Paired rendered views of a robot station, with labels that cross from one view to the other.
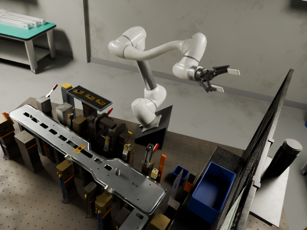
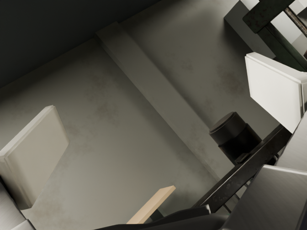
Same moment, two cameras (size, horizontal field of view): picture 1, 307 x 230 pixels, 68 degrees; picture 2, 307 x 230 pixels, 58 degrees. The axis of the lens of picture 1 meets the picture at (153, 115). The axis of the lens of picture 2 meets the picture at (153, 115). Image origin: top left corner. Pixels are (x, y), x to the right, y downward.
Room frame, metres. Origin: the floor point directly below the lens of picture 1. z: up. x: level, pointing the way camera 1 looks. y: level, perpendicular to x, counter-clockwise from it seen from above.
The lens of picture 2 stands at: (1.15, -0.21, 1.69)
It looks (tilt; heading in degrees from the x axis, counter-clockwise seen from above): 2 degrees up; 234
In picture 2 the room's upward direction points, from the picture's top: 41 degrees counter-clockwise
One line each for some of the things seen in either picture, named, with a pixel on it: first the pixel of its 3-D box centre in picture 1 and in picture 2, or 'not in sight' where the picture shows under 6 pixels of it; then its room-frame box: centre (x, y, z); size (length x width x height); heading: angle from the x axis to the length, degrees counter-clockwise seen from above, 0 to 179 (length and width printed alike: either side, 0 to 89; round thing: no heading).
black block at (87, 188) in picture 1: (89, 201); not in sight; (0.77, 0.32, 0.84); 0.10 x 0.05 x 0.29; 153
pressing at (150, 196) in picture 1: (76, 148); not in sight; (1.06, 0.50, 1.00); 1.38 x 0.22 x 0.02; 63
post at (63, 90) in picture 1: (69, 107); not in sight; (1.57, 0.76, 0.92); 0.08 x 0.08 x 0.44; 63
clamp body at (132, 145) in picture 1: (129, 161); not in sight; (1.10, 0.12, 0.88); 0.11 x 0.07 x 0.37; 153
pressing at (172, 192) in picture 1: (173, 192); not in sight; (0.71, -0.17, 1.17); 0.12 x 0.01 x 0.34; 153
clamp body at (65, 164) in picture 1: (66, 182); not in sight; (0.86, 0.51, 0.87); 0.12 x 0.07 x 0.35; 153
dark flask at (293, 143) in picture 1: (283, 157); (250, 155); (0.74, -0.61, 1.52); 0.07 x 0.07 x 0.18
